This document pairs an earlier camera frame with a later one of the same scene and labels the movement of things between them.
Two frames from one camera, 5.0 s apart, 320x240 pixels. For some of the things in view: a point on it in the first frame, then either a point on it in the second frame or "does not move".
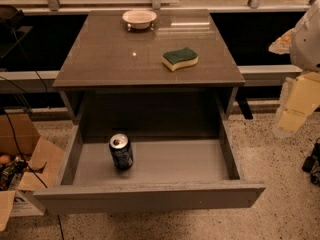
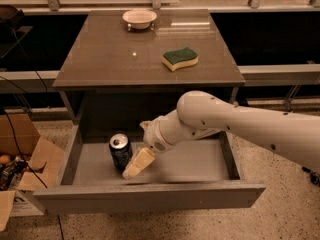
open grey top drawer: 185,165 does not move
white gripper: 307,42 → 154,134
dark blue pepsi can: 121,151 does not move
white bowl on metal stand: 139,19 does not move
